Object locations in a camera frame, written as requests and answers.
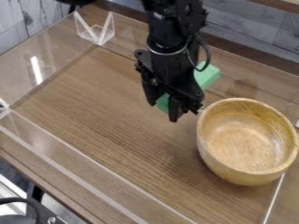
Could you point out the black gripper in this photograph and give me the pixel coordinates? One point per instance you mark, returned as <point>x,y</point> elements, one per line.
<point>166,63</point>

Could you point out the green rectangular block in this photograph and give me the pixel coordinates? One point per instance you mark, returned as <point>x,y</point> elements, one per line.
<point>205,78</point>

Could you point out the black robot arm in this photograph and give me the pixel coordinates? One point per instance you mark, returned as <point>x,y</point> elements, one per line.
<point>176,8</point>

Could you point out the wooden bowl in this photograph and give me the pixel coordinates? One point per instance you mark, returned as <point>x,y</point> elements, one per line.
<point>247,141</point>

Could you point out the clear acrylic corner bracket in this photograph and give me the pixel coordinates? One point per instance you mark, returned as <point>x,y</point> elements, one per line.
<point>96,34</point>

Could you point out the black table leg bracket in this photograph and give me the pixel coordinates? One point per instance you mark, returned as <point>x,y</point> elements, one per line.
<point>44,215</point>

